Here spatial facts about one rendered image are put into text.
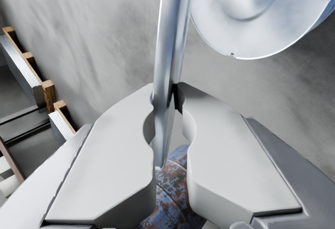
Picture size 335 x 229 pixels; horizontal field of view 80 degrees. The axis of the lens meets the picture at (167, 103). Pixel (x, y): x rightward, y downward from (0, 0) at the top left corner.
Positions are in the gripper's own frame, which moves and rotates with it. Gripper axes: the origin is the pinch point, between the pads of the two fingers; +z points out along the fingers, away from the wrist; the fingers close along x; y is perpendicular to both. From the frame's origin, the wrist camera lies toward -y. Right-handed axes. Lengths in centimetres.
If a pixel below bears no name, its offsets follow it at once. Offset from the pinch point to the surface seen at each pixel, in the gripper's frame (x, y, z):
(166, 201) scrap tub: -2, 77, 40
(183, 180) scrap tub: 6, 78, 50
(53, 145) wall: -194, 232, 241
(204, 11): 9.9, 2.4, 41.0
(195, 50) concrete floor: 13, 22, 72
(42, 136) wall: -213, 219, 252
